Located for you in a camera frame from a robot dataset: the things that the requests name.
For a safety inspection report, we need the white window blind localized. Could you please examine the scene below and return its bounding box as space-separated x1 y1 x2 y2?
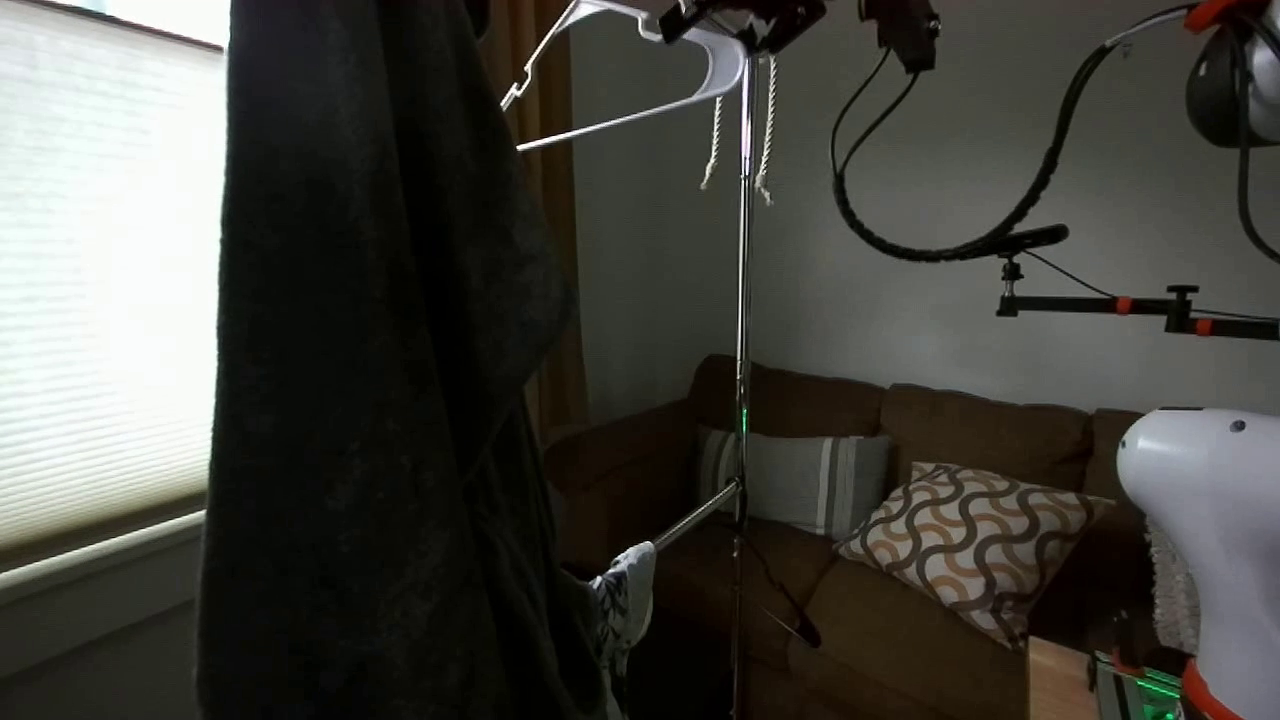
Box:
0 0 223 549

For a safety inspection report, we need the patterned white cloth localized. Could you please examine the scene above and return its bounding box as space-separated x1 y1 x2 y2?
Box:
588 540 660 720

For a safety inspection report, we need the brown sofa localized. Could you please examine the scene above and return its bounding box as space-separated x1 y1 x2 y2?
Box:
549 357 1154 720

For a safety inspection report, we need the metal clothes rack pole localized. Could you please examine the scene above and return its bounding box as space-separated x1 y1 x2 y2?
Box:
727 61 757 720

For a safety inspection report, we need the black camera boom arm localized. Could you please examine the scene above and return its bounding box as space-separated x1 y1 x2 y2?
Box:
997 260 1280 340

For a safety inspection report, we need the grey striped pillow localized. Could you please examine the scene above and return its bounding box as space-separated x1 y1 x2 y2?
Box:
696 428 892 540

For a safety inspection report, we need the white fuzzy blanket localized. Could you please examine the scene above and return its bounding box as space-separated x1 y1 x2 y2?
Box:
1133 468 1198 651

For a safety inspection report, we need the white plastic clothes hanger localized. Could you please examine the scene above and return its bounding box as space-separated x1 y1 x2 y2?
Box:
499 0 746 153

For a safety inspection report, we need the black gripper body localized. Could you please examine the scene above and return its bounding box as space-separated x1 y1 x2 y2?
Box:
660 0 828 50

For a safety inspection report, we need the brown curtain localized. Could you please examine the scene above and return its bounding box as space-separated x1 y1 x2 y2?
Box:
475 0 591 442

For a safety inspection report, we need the brown wave patterned pillow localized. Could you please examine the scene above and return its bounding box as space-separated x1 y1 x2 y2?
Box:
835 460 1110 647

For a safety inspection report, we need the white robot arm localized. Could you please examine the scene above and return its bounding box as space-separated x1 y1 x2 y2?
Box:
855 0 1280 720

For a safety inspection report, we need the dark hanging garment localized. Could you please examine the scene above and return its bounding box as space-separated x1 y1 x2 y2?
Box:
194 0 599 720

